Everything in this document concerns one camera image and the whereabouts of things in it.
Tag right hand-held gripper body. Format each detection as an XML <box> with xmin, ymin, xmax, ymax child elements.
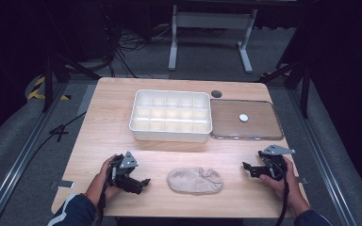
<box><xmin>250</xmin><ymin>143</ymin><xmax>296</xmax><ymax>182</ymax></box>

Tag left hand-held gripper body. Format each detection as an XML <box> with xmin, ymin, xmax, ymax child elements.
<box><xmin>107</xmin><ymin>151</ymin><xmax>145</xmax><ymax>195</ymax></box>

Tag white divided storage box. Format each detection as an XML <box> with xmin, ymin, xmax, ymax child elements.
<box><xmin>128</xmin><ymin>89</ymin><xmax>213</xmax><ymax>143</ymax></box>

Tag beige sock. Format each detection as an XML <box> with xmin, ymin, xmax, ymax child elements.
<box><xmin>166</xmin><ymin>166</ymin><xmax>224</xmax><ymax>196</ymax></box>

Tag person's right hand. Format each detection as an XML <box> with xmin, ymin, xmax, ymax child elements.
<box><xmin>258</xmin><ymin>155</ymin><xmax>309</xmax><ymax>218</ymax></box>

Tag person's left hand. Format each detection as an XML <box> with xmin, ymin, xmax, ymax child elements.
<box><xmin>85</xmin><ymin>153</ymin><xmax>123</xmax><ymax>208</ymax></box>

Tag clear plastic lid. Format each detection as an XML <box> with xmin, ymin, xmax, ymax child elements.
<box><xmin>209</xmin><ymin>98</ymin><xmax>285</xmax><ymax>141</ymax></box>

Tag black tripod stand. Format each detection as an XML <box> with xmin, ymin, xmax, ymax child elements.
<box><xmin>256</xmin><ymin>57</ymin><xmax>313</xmax><ymax>120</ymax></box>
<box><xmin>41</xmin><ymin>52</ymin><xmax>102</xmax><ymax>113</ymax></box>

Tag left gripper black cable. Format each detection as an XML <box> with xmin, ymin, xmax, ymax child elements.
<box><xmin>95</xmin><ymin>163</ymin><xmax>116</xmax><ymax>226</ymax></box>

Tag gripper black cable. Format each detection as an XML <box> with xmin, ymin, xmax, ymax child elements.
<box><xmin>270</xmin><ymin>159</ymin><xmax>291</xmax><ymax>226</ymax></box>
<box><xmin>95</xmin><ymin>163</ymin><xmax>116</xmax><ymax>226</ymax></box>

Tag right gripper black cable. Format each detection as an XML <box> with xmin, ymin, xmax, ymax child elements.
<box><xmin>270</xmin><ymin>159</ymin><xmax>291</xmax><ymax>226</ymax></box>

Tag aluminium floor rail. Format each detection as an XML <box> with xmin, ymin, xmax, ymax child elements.
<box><xmin>0</xmin><ymin>82</ymin><xmax>70</xmax><ymax>226</ymax></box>
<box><xmin>286</xmin><ymin>89</ymin><xmax>358</xmax><ymax>226</ymax></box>

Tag thin black floor cable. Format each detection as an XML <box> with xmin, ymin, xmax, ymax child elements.
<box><xmin>27</xmin><ymin>110</ymin><xmax>88</xmax><ymax>159</ymax></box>

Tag bundle of black floor cables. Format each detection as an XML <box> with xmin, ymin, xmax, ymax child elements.
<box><xmin>105</xmin><ymin>18</ymin><xmax>173</xmax><ymax>79</ymax></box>

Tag grey metal stand frame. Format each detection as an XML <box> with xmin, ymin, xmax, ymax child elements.
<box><xmin>168</xmin><ymin>4</ymin><xmax>258</xmax><ymax>74</ymax></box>

